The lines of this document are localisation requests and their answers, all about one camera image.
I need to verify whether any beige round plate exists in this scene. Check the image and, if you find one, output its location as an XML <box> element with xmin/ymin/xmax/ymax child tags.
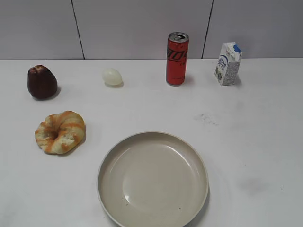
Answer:
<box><xmin>97</xmin><ymin>131</ymin><xmax>209</xmax><ymax>227</ymax></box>

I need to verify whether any white blue milk carton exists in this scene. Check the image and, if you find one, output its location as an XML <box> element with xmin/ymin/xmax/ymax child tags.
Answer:
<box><xmin>214</xmin><ymin>42</ymin><xmax>242</xmax><ymax>86</ymax></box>

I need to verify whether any white egg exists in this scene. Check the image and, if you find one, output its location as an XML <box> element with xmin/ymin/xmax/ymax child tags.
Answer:
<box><xmin>102</xmin><ymin>68</ymin><xmax>123</xmax><ymax>86</ymax></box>

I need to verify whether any red soda can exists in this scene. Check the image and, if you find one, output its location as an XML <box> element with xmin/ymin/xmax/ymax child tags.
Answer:
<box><xmin>166</xmin><ymin>32</ymin><xmax>189</xmax><ymax>86</ymax></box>

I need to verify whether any orange striped bagel bread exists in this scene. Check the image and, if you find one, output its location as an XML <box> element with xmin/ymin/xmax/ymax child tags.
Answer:
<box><xmin>35</xmin><ymin>111</ymin><xmax>86</xmax><ymax>155</ymax></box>

